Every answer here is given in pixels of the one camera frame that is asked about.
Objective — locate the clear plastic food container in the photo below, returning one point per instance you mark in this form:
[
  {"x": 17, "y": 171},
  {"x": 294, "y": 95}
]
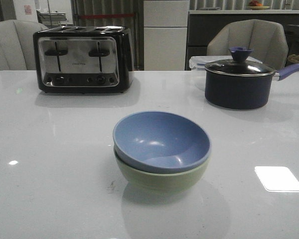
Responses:
[{"x": 197, "y": 67}]

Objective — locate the glass pot lid blue knob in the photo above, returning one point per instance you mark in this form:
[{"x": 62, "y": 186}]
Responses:
[{"x": 239, "y": 65}]

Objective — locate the blue bowl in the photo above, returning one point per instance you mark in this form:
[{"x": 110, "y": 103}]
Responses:
[{"x": 160, "y": 142}]

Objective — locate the beige chair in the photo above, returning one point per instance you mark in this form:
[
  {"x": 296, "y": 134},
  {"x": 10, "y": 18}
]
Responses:
[
  {"x": 266, "y": 38},
  {"x": 16, "y": 44}
]

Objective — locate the beige chair on right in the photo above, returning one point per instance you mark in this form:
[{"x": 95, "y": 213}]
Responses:
[{"x": 266, "y": 38}]

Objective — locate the beige chair on left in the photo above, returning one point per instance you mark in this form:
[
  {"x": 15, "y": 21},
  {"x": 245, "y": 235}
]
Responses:
[{"x": 16, "y": 44}]

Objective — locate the white cabinet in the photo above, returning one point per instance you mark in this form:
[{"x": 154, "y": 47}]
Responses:
[{"x": 165, "y": 32}]

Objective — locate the dark grey counter unit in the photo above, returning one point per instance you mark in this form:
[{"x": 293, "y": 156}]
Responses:
[{"x": 204, "y": 25}]

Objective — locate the green bowl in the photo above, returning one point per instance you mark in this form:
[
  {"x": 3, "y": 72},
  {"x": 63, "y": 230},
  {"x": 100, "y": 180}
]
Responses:
[{"x": 162, "y": 183}]

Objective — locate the fruit bowl on counter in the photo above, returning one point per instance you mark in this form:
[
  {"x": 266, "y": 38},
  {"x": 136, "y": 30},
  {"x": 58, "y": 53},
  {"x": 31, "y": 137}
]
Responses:
[{"x": 256, "y": 5}]

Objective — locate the black and chrome toaster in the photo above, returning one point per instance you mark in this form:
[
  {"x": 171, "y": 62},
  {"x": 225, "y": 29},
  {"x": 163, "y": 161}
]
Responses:
[{"x": 84, "y": 59}]

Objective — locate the dark blue saucepan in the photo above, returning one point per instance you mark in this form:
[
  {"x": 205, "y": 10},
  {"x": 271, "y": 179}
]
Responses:
[{"x": 241, "y": 92}]

